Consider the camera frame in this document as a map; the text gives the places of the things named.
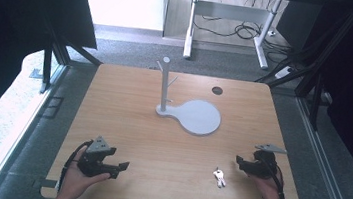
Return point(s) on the person's left hand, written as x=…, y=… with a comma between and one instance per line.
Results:
x=78, y=181

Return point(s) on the white power strip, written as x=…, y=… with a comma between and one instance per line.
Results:
x=283, y=72

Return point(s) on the person's right hand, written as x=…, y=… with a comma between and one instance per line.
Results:
x=265, y=189

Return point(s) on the white board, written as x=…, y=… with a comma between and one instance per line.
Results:
x=121, y=2

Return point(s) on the silver bunch of keys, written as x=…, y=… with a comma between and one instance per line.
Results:
x=219, y=177

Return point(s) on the black metal stand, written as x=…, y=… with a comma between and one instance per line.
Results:
x=317, y=78
x=47, y=64

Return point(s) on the grey key stand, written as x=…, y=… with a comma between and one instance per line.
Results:
x=196, y=115

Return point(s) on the aluminium rail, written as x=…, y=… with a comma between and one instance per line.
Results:
x=327, y=170
x=19, y=135

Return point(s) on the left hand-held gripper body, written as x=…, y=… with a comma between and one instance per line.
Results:
x=97, y=156

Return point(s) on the white desk frame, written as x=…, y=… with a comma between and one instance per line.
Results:
x=190, y=30

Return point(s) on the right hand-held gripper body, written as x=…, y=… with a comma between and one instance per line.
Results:
x=262, y=163

